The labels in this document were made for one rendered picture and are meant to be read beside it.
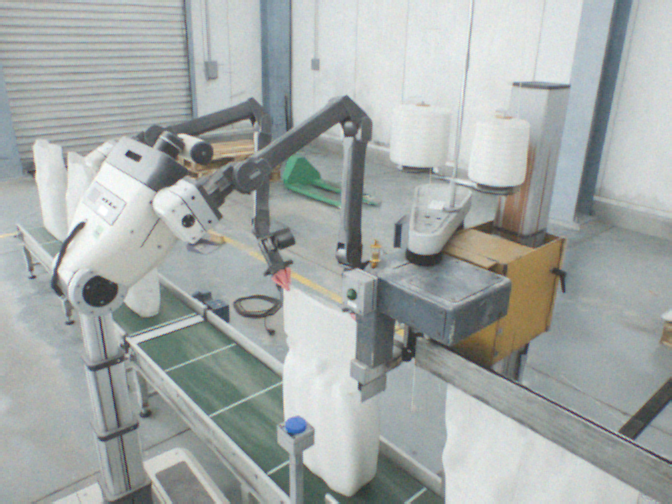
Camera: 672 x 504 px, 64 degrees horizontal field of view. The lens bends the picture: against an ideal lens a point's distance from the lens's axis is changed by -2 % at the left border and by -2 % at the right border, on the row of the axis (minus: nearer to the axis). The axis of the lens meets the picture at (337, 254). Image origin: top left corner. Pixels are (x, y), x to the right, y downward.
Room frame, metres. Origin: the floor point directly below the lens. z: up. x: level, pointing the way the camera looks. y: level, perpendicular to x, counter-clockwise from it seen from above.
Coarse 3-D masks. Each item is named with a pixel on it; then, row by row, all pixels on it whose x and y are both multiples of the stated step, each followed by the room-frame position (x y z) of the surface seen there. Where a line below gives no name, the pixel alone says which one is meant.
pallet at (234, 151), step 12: (216, 144) 7.34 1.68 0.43; (228, 144) 7.36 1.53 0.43; (240, 144) 7.38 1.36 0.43; (252, 144) 7.40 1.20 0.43; (216, 156) 6.60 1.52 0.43; (228, 156) 6.64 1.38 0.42; (240, 156) 6.74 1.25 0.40; (192, 168) 6.41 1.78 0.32; (204, 168) 6.43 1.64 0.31; (216, 168) 6.53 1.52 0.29
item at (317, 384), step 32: (288, 320) 1.73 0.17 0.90; (320, 320) 1.58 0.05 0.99; (352, 320) 1.49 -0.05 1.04; (320, 352) 1.58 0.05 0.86; (352, 352) 1.49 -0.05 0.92; (288, 384) 1.62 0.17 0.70; (320, 384) 1.49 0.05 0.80; (352, 384) 1.45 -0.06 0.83; (288, 416) 1.61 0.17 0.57; (320, 416) 1.47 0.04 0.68; (352, 416) 1.40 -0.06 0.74; (320, 448) 1.47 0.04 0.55; (352, 448) 1.39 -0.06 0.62; (352, 480) 1.39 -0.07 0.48
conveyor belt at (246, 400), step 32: (160, 352) 2.30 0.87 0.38; (192, 352) 2.31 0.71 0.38; (224, 352) 2.31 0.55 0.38; (192, 384) 2.04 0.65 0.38; (224, 384) 2.05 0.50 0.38; (256, 384) 2.06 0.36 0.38; (224, 416) 1.83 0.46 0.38; (256, 416) 1.83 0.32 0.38; (256, 448) 1.64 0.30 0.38; (288, 480) 1.49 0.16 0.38; (320, 480) 1.49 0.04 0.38; (384, 480) 1.50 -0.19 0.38
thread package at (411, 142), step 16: (400, 112) 1.51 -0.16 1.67; (416, 112) 1.48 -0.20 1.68; (432, 112) 1.48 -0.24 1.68; (448, 112) 1.51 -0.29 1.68; (400, 128) 1.51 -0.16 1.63; (416, 128) 1.48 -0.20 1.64; (448, 128) 1.52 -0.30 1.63; (400, 144) 1.50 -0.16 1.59; (416, 144) 1.48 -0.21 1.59; (432, 144) 1.48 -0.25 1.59; (448, 144) 1.53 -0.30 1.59; (400, 160) 1.50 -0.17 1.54; (416, 160) 1.48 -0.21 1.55; (432, 160) 1.48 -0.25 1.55
